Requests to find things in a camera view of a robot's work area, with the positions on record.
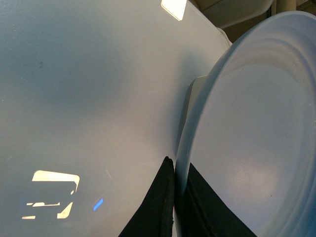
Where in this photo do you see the grey round plate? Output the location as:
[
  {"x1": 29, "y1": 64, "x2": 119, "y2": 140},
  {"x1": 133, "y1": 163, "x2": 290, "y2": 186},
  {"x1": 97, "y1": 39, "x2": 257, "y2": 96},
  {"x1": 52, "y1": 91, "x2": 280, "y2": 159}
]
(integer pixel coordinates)
[{"x1": 175, "y1": 11, "x2": 316, "y2": 237}]

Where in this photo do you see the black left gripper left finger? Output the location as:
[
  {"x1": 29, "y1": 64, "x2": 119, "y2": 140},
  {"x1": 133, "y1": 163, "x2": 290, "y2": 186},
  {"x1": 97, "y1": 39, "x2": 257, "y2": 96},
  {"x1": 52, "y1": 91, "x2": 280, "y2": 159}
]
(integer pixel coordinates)
[{"x1": 120, "y1": 157, "x2": 175, "y2": 237}]

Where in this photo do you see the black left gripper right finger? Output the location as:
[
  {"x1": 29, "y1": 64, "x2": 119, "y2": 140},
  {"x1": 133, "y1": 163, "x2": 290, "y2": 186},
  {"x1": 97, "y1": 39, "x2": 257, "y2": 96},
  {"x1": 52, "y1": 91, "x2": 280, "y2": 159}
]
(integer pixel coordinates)
[{"x1": 180, "y1": 164, "x2": 256, "y2": 237}]

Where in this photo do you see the beige chair right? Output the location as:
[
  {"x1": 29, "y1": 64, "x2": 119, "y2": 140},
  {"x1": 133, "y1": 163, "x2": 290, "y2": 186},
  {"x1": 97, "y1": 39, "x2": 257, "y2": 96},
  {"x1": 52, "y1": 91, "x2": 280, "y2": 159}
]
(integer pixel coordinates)
[{"x1": 191, "y1": 0, "x2": 273, "y2": 28}]

